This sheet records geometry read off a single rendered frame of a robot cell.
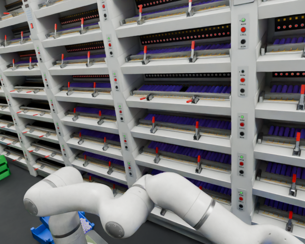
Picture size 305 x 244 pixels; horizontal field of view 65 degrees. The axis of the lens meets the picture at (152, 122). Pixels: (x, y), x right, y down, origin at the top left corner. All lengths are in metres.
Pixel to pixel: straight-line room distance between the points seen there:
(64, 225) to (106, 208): 0.37
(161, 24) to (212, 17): 0.24
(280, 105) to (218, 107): 0.24
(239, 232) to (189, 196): 0.14
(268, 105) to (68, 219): 0.92
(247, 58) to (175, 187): 0.61
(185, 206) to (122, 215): 0.18
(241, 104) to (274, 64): 0.20
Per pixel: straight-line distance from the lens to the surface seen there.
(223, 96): 1.13
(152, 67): 1.22
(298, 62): 1.00
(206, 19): 1.08
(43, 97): 2.06
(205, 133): 1.25
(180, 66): 1.14
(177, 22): 1.13
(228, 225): 0.65
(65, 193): 0.91
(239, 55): 1.03
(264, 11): 1.02
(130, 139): 1.46
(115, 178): 1.74
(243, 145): 1.13
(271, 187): 1.23
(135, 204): 0.72
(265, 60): 1.02
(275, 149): 1.14
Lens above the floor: 1.19
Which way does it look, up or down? 19 degrees down
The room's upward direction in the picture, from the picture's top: 7 degrees counter-clockwise
